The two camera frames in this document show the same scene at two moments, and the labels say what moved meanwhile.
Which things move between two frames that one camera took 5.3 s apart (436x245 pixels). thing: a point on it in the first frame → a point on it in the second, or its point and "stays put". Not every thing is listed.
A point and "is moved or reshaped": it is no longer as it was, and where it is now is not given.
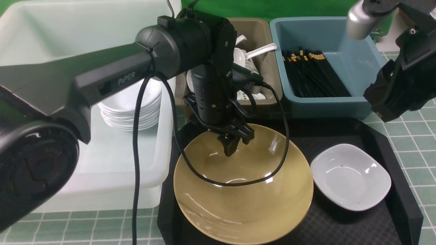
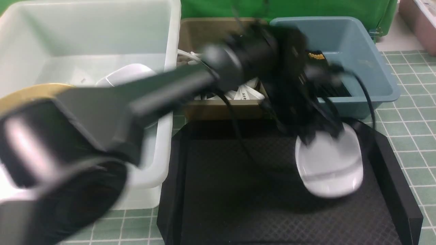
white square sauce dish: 350,177 → 330,167
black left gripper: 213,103 → 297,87
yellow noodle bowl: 273,212 is moved or reshaped
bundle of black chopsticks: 309,74 stays put
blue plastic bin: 324,72 stays put
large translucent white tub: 33,31 stays put
